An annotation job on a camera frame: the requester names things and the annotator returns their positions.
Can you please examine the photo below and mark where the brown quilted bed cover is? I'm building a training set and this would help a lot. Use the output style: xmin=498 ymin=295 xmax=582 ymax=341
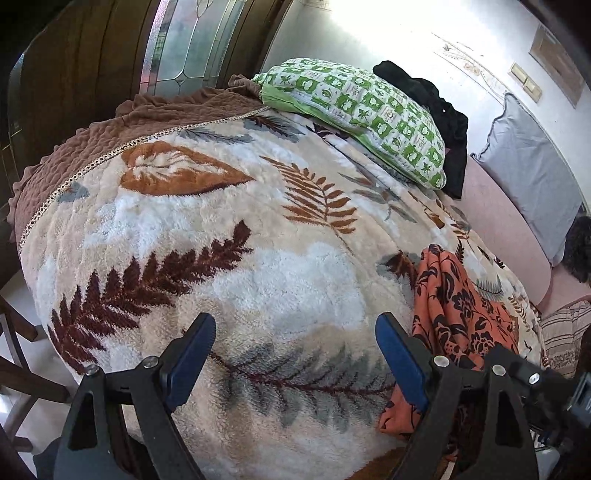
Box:
xmin=8 ymin=74 xmax=271 ymax=254

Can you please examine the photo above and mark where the orange floral shirt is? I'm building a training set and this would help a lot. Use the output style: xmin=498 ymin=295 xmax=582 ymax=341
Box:
xmin=379 ymin=244 xmax=539 ymax=439

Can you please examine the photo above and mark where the dark furry cloth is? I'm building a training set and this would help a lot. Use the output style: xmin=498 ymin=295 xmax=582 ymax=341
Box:
xmin=561 ymin=215 xmax=591 ymax=282

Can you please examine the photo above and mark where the framed wall picture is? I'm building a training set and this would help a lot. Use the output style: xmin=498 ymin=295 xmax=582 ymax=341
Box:
xmin=529 ymin=23 xmax=585 ymax=109

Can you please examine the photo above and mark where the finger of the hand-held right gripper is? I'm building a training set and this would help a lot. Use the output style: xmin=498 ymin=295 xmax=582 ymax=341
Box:
xmin=501 ymin=348 xmax=575 ymax=386

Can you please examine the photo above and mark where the wooden chair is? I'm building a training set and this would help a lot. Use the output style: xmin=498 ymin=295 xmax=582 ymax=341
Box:
xmin=0 ymin=295 xmax=71 ymax=455

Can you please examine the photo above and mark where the pink sofa bolster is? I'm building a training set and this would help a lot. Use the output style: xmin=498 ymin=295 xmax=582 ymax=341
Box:
xmin=462 ymin=154 xmax=591 ymax=315

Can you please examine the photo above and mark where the black garment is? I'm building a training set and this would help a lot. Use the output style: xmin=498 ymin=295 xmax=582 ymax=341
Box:
xmin=373 ymin=60 xmax=469 ymax=199

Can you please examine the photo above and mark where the leaf-print plush blanket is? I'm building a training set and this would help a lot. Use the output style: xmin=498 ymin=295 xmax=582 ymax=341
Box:
xmin=18 ymin=111 xmax=546 ymax=480

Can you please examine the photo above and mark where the green patterned pillow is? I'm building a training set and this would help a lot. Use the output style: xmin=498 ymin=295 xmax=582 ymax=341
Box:
xmin=252 ymin=58 xmax=448 ymax=190

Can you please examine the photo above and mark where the striped sofa cover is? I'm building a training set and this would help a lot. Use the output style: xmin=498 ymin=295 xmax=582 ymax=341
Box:
xmin=538 ymin=300 xmax=591 ymax=374

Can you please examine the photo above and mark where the grey pillow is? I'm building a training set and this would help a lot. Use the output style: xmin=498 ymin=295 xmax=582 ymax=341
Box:
xmin=471 ymin=92 xmax=583 ymax=266

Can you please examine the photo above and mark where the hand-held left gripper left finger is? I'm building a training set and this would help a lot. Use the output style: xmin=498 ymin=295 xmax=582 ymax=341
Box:
xmin=53 ymin=312 xmax=217 ymax=480

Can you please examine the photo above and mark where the wooden stained-glass door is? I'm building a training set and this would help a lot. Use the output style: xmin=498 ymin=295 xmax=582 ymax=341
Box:
xmin=0 ymin=0 xmax=296 ymax=185

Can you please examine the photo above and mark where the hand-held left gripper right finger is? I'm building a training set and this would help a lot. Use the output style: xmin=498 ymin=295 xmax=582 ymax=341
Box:
xmin=375 ymin=312 xmax=540 ymax=480

